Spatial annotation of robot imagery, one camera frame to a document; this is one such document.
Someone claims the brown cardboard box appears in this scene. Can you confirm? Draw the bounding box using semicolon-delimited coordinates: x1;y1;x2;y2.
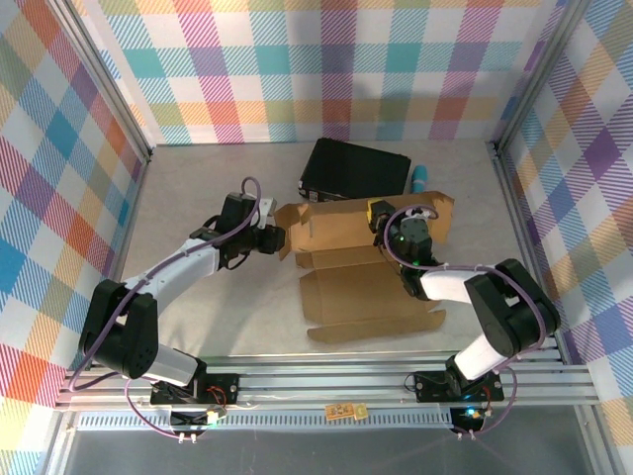
273;190;455;345

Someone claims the black briefcase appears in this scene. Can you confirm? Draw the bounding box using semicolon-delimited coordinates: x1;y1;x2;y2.
298;137;413;204

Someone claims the black right controller board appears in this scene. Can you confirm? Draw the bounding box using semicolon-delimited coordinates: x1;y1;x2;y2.
450;405;489;432

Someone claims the black controller board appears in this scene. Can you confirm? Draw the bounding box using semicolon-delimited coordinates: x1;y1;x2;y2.
450;405;489;432
169;406;229;429

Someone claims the black left controller board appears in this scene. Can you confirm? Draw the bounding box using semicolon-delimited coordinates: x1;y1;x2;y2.
169;406;229;429

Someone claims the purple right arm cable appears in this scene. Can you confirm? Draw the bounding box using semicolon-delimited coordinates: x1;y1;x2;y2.
384;205;550;370

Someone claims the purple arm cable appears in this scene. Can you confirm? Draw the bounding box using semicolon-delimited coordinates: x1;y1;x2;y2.
67;176;263;395
384;205;550;370

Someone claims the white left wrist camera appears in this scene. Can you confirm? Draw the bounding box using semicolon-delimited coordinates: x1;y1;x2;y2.
259;197;279;230

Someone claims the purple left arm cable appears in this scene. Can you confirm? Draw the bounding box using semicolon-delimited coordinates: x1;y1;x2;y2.
67;176;263;395

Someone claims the aluminium side rail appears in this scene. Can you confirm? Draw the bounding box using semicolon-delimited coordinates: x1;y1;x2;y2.
487;141;570;365

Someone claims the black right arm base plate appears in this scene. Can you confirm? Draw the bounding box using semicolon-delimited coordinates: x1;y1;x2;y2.
412;369;505;403

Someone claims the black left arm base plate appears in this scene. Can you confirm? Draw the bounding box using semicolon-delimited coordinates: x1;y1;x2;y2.
149;373;241;408

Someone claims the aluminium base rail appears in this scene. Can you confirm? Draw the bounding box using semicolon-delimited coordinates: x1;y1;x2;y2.
53;353;602;412

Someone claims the grey slotted cable duct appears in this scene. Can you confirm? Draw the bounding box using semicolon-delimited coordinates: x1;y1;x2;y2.
73;411;459;431

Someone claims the aluminium frame post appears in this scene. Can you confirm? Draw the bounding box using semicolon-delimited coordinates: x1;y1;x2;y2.
46;0;154;164
487;0;597;152

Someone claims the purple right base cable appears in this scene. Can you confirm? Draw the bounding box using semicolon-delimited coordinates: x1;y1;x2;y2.
457;366;520;440

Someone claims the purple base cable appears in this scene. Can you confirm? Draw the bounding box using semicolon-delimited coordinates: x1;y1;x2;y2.
457;366;520;440
122;373;199;441

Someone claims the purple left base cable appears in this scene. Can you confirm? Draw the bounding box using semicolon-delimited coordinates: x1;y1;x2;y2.
122;373;199;441

